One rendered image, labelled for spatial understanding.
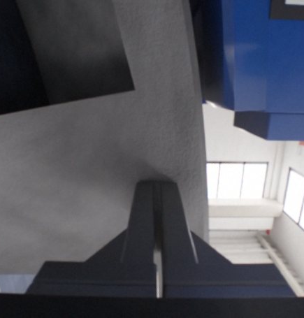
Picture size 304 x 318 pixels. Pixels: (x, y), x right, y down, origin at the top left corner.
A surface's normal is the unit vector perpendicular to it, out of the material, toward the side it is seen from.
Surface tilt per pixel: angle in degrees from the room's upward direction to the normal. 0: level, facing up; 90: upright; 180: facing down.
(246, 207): 90
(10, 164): 90
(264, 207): 90
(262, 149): 90
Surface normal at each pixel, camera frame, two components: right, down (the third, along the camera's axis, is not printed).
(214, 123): 0.00, 0.27
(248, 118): -1.00, -0.01
